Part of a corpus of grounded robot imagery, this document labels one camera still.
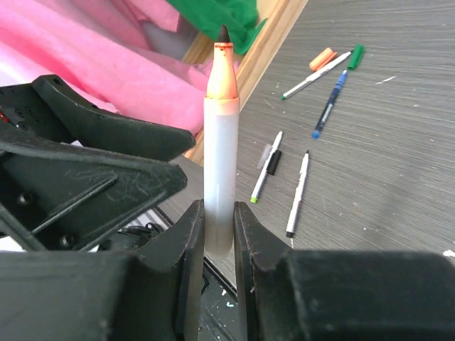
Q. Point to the wooden rack base tray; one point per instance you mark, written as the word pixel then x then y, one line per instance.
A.
pixel 280 17

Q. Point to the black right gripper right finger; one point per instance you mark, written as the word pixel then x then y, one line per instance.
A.
pixel 288 294

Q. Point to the orange highlighter cap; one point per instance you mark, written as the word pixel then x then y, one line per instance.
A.
pixel 322 59

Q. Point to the white pen with lime end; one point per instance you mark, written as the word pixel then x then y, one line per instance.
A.
pixel 260 181

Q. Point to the clear pen cap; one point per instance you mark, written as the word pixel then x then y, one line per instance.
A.
pixel 265 154

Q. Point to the white marker with green end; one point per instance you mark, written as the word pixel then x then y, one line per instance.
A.
pixel 316 75

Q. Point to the dark blue pen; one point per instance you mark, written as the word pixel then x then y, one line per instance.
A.
pixel 329 105

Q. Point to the grey highlighter with orange tip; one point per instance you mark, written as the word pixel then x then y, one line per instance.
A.
pixel 221 115

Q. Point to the pink cloth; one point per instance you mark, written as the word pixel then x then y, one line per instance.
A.
pixel 103 57

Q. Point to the green cloth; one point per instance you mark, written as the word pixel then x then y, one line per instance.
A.
pixel 240 16

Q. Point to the white pen with black end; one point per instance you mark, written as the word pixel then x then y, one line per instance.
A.
pixel 291 223

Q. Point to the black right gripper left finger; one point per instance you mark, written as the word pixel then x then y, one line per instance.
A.
pixel 152 293

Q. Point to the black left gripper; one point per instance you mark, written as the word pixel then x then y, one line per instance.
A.
pixel 57 196

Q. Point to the black pen cap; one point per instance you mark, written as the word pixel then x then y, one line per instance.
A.
pixel 273 162

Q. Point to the green pen cap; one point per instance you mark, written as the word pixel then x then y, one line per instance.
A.
pixel 356 57

